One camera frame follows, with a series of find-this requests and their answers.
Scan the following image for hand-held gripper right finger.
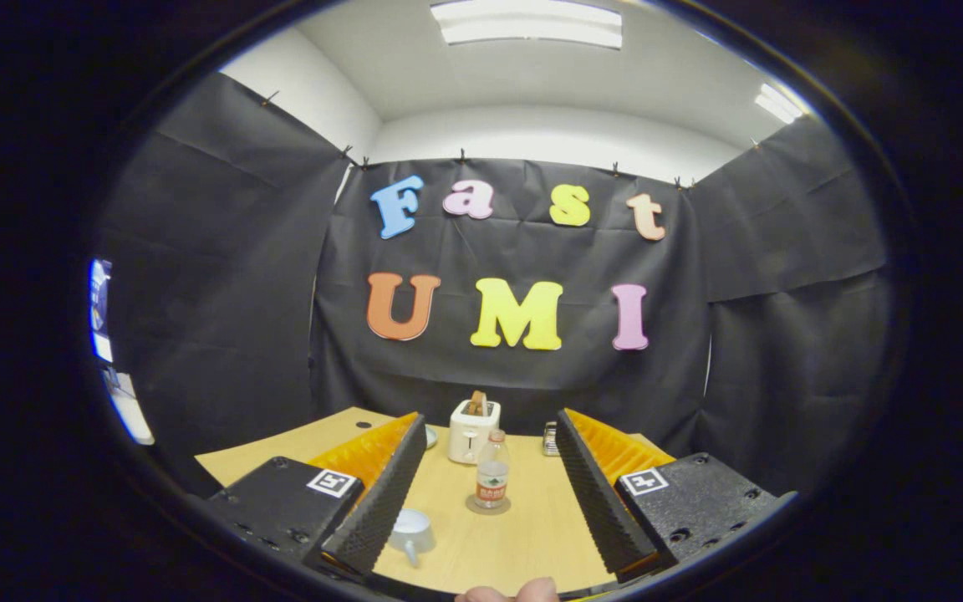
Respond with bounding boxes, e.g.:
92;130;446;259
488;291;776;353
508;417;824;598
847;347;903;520
554;408;792;583

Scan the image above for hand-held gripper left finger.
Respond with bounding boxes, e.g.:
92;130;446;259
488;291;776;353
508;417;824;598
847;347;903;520
201;411;429;578

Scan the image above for white cup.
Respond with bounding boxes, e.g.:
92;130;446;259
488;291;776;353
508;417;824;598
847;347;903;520
387;508;437;569

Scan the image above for clear plastic juice bottle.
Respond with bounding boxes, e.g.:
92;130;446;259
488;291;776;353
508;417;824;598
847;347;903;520
475;429;512;509

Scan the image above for wooden table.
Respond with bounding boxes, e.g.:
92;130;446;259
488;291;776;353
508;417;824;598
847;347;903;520
195;407;676;597

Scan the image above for white toaster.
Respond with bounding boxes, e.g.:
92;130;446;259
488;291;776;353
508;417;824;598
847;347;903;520
448;399;502;465

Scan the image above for small ceiling light panel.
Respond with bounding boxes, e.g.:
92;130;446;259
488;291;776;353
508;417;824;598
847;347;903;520
754;82;805;125

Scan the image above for large ceiling light panel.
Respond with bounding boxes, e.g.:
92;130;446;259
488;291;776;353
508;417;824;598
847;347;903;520
430;0;623;49

